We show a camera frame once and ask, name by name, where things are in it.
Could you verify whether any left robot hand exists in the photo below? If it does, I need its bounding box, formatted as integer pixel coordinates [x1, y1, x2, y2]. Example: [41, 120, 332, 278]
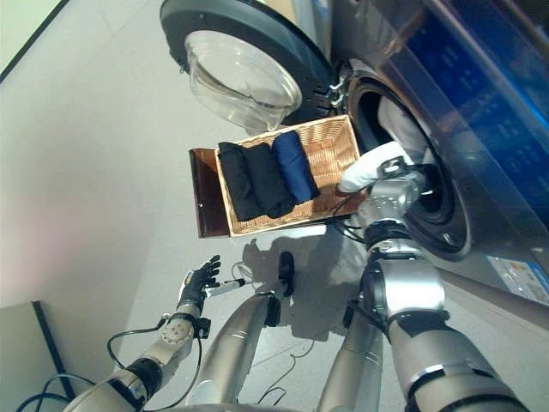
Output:
[176, 255, 246, 311]

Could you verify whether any black garment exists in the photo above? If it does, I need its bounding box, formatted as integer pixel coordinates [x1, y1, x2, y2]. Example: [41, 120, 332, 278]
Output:
[242, 143, 297, 219]
[217, 141, 262, 222]

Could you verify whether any blue garment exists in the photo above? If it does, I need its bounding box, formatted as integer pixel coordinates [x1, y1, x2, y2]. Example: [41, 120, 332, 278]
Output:
[271, 130, 321, 203]

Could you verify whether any white garment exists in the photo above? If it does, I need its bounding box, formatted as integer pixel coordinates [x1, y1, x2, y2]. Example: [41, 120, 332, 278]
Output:
[338, 96, 434, 193]

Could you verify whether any round washing machine door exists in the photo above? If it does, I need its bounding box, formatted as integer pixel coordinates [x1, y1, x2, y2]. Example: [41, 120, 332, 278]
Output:
[159, 0, 340, 132]

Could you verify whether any dark grey washing machine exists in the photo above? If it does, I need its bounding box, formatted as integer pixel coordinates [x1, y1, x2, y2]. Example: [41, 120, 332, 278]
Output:
[295, 0, 549, 310]

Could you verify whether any left robot leg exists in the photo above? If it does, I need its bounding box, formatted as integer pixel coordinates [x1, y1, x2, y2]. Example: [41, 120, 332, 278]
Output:
[184, 251, 297, 407]

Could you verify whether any glossy brown stool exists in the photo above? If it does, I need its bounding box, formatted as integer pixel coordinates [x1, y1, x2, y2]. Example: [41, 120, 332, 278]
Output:
[189, 148, 365, 239]

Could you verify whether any rectangular wicker laundry basket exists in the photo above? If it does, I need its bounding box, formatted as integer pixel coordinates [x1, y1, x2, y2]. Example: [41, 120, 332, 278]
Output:
[214, 113, 370, 238]

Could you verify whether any blue white washer label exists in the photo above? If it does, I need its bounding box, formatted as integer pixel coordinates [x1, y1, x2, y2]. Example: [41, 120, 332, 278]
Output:
[486, 255, 549, 306]

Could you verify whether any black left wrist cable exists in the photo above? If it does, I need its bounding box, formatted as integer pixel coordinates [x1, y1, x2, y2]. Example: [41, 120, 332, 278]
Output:
[25, 315, 205, 412]

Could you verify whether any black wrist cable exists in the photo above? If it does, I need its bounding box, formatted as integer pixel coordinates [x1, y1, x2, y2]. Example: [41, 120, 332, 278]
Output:
[332, 188, 374, 241]
[25, 315, 205, 412]

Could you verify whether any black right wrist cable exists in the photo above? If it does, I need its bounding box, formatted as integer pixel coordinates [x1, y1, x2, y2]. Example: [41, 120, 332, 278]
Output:
[332, 188, 374, 241]

